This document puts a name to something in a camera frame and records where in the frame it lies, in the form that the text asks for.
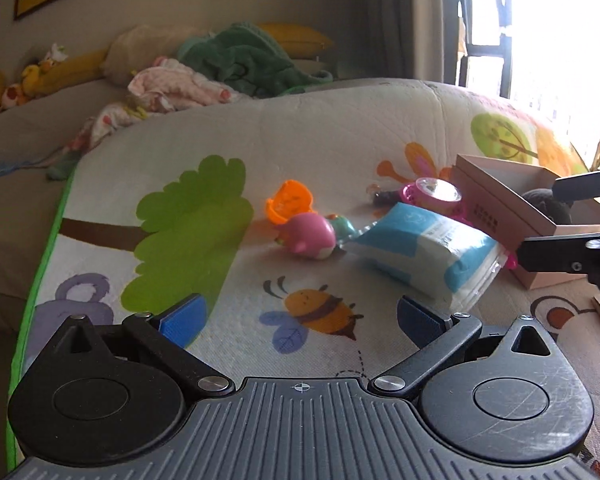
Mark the blue and white tissue packet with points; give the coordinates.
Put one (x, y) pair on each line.
(427, 255)

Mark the small teal toy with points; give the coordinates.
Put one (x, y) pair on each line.
(343, 225)

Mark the orange plastic toy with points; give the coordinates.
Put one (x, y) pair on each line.
(287, 203)

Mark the black window frame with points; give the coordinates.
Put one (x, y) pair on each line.
(485, 25)

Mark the green blanket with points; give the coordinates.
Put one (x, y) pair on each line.
(240, 60)

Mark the black fuzzy ball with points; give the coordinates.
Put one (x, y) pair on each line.
(547, 203)

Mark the grey curtain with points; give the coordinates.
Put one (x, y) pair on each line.
(405, 17)

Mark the yellow plush toy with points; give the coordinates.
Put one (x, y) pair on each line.
(22, 86)

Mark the pink pig toy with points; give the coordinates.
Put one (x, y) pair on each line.
(307, 236)

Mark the small dark toy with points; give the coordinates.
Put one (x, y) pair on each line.
(381, 196)

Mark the grey sofa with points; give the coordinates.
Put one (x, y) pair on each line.
(20, 160)

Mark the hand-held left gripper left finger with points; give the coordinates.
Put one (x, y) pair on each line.
(182, 320)

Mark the pink patterned cloth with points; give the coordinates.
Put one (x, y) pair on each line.
(175, 90)

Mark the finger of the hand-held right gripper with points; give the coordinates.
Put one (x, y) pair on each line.
(587, 184)
(555, 252)

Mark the printed play mat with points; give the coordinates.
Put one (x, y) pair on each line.
(330, 135)

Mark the long yellow pillow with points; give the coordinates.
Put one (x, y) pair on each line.
(72, 71)

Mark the beige cushion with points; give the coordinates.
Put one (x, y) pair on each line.
(140, 47)

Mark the pink cardboard box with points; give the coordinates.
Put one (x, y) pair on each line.
(510, 210)

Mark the pink plastic basket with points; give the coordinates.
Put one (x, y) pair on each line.
(432, 198)

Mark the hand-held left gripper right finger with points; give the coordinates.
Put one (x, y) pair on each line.
(420, 321)

